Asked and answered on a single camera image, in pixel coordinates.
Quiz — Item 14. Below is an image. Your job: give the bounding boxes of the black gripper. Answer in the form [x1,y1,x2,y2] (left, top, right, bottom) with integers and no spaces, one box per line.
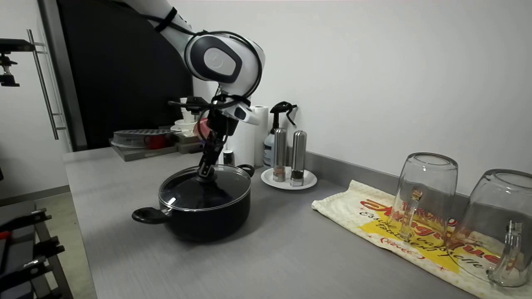
[197,110,237,180]

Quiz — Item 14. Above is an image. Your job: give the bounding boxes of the glass lid with black knob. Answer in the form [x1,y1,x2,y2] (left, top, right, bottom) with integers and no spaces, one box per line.
[159,165,254,213]

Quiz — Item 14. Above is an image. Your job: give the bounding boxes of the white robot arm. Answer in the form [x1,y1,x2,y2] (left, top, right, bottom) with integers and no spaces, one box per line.
[122,0,264,180]

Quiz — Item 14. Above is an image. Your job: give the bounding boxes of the black cooking pot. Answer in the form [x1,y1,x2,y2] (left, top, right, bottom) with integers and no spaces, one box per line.
[131,190,250,243]

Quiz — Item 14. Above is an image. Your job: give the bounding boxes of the left upturned drinking glass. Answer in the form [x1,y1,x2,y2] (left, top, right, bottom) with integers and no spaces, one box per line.
[390,153,458,242]

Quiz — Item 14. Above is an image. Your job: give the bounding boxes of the upturned drinking glass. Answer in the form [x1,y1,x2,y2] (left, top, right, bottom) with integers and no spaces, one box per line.
[455,170,532,288]
[390,153,458,242]

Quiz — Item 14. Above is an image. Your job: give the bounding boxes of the right upturned drinking glass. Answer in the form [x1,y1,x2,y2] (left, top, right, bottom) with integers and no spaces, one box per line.
[455,170,532,288]

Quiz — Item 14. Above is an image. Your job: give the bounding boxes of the small black shaker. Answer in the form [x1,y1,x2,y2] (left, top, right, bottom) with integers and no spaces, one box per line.
[222,150,234,167]

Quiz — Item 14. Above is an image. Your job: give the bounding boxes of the white stacked cups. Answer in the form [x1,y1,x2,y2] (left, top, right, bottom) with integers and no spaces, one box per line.
[174,99,195,139]

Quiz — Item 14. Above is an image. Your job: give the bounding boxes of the white paper towel roll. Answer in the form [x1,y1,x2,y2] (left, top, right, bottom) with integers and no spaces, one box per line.
[229,107,267,167]

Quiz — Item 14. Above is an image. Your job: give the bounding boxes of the small white plate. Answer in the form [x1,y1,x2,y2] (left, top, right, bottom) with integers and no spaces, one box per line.
[260,167,317,192]

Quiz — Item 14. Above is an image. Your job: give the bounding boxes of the black-headed spray bottle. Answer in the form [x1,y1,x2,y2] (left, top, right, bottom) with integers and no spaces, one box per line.
[262,102,297,167]

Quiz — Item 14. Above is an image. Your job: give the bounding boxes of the left steel grinder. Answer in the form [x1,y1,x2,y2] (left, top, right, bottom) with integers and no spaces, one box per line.
[272,130,285,183]

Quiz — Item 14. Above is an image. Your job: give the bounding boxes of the steel grinder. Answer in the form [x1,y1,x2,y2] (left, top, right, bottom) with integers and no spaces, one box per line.
[290,130,305,187]
[272,130,285,183]

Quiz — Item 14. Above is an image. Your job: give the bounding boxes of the right steel grinder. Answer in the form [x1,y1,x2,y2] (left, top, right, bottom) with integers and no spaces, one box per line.
[290,130,305,187]

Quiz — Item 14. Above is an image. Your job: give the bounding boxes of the black clamp rack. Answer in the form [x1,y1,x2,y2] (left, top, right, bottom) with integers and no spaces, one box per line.
[0,205,71,299]

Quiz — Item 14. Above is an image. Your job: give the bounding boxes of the yellow red printed dish towel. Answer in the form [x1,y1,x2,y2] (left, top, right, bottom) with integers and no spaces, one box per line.
[312,182,532,299]

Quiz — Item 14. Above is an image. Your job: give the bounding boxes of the steel bar door handle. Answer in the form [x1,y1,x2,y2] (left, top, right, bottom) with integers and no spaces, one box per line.
[26,29,66,140]

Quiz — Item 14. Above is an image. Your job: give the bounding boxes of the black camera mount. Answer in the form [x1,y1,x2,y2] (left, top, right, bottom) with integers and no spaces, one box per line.
[0,39,34,87]

